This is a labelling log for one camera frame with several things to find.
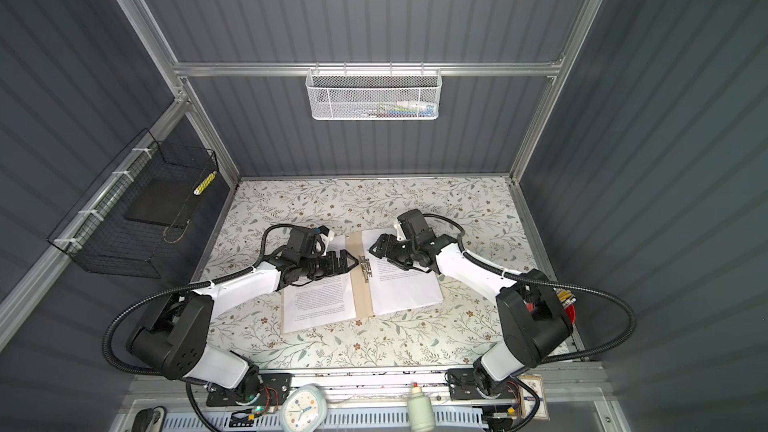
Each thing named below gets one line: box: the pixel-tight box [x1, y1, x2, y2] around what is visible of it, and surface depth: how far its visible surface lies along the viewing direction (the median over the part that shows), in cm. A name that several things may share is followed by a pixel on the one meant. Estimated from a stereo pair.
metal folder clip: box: [358, 255, 373, 283], surface depth 96 cm
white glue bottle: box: [407, 382, 436, 432], surface depth 66 cm
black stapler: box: [131, 406, 167, 432], surface depth 68 cm
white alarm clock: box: [280, 384, 328, 432], surface depth 70 cm
